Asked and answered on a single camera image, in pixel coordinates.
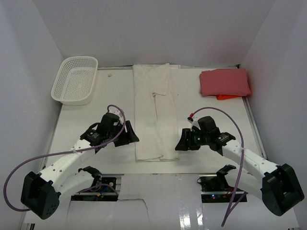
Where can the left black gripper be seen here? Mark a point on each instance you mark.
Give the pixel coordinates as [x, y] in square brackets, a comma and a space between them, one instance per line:
[131, 136]

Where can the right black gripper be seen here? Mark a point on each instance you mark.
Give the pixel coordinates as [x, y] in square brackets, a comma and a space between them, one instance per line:
[183, 145]

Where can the white t shirt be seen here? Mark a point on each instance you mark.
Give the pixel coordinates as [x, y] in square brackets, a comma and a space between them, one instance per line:
[155, 113]

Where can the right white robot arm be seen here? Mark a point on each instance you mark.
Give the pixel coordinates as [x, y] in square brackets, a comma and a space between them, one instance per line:
[277, 186]

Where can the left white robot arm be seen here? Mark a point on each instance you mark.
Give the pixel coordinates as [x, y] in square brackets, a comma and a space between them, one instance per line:
[69, 176]

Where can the folded orange t shirt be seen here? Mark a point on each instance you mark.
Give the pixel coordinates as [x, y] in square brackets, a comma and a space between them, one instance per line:
[226, 97]

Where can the folded red t shirt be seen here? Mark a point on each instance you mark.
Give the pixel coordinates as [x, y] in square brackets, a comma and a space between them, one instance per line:
[224, 82]

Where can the white plastic basket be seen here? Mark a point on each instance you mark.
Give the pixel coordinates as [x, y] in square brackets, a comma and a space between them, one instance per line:
[75, 81]

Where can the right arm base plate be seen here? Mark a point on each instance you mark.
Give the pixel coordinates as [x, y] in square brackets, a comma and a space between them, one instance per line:
[214, 187]

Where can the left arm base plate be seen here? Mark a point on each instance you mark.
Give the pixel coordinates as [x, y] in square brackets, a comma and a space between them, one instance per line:
[102, 193]

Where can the aluminium frame rail left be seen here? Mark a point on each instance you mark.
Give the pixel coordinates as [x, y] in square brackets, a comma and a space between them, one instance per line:
[38, 194]

